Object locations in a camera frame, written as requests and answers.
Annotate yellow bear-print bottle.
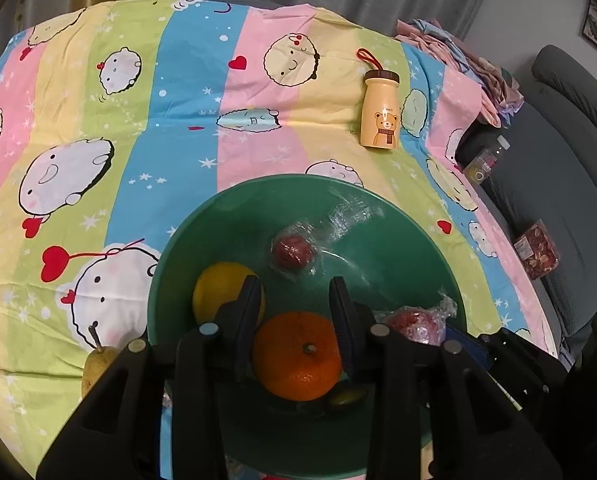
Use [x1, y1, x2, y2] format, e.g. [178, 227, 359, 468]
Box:
[355, 48, 401, 150]

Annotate green plastic basin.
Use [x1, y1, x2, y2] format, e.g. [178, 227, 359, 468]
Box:
[147, 173, 469, 466]

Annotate yellow-green pear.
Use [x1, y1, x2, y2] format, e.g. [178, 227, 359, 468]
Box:
[81, 326, 122, 399]

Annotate small green fruit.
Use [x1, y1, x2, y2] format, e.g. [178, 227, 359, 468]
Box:
[328, 382, 367, 408]

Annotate red snack packet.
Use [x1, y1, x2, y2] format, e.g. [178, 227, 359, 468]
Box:
[513, 220, 562, 280]

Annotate grey sofa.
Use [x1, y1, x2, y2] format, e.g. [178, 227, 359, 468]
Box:
[457, 45, 597, 361]

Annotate pile of pastel clothes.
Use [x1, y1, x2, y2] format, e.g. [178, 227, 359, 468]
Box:
[395, 19, 522, 128]

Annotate plastic-wrapped red apple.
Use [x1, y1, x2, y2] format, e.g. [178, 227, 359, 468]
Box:
[375, 295, 460, 347]
[270, 217, 324, 275]

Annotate yellow citrus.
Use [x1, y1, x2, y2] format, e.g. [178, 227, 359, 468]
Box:
[192, 261, 266, 331]

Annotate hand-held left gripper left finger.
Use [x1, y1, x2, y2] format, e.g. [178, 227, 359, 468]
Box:
[36, 275, 262, 480]

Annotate clear plastic bottle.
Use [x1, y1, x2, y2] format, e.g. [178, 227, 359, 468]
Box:
[462, 136, 512, 184]

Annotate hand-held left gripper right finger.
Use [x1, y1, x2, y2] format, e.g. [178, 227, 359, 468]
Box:
[328, 276, 564, 480]

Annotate striped cartoon printed blanket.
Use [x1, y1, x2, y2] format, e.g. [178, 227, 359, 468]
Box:
[0, 0, 554, 480]

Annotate orange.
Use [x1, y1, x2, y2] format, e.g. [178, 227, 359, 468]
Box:
[252, 311, 343, 402]

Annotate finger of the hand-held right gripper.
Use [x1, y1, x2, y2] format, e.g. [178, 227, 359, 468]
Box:
[444, 324, 554, 396]

